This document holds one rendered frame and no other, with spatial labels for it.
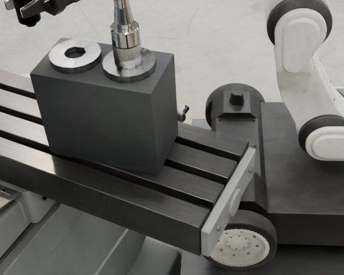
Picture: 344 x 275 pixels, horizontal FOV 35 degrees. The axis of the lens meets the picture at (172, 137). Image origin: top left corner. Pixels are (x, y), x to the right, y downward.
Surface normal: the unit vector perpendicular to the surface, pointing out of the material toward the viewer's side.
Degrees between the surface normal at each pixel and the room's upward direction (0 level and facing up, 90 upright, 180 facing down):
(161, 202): 0
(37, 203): 90
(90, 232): 90
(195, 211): 0
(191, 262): 0
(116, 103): 90
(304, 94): 90
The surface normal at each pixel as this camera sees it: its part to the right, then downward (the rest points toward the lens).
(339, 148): -0.07, 0.67
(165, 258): -0.05, -0.74
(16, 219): 0.89, 0.27
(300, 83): -0.07, 0.92
